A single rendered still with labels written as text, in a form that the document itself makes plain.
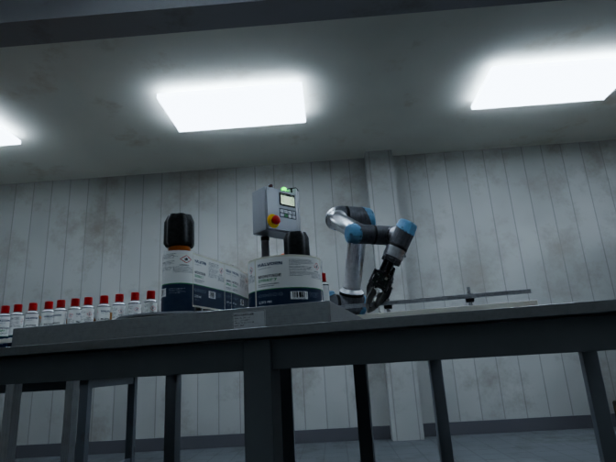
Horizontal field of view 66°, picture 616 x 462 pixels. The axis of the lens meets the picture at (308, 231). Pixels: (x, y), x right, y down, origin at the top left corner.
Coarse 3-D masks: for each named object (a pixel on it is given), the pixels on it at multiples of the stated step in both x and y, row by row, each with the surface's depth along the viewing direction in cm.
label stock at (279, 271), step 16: (272, 256) 120; (288, 256) 120; (304, 256) 121; (256, 272) 122; (272, 272) 119; (288, 272) 119; (304, 272) 120; (320, 272) 125; (256, 288) 121; (272, 288) 118; (288, 288) 118; (304, 288) 119; (320, 288) 124; (256, 304) 120; (272, 304) 117
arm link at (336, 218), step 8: (336, 208) 214; (344, 208) 216; (328, 216) 210; (336, 216) 203; (344, 216) 199; (328, 224) 210; (336, 224) 199; (344, 224) 191; (352, 224) 180; (360, 224) 181; (344, 232) 190; (352, 232) 177; (360, 232) 178; (368, 232) 178; (376, 232) 179; (352, 240) 178; (360, 240) 178; (368, 240) 179; (376, 240) 180
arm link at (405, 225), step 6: (402, 222) 173; (408, 222) 172; (390, 228) 179; (396, 228) 174; (402, 228) 172; (408, 228) 172; (414, 228) 173; (390, 234) 176; (396, 234) 172; (402, 234) 171; (408, 234) 171; (390, 240) 173; (396, 240) 171; (402, 240) 171; (408, 240) 172; (396, 246) 171; (402, 246) 171; (408, 246) 172
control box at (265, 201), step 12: (252, 192) 202; (264, 192) 195; (276, 192) 198; (288, 192) 203; (252, 204) 200; (264, 204) 194; (276, 204) 196; (264, 216) 192; (264, 228) 191; (276, 228) 193; (288, 228) 198
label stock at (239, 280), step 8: (232, 272) 148; (240, 272) 156; (232, 280) 147; (240, 280) 155; (232, 288) 146; (240, 288) 154; (232, 296) 146; (240, 296) 153; (232, 304) 145; (240, 304) 152
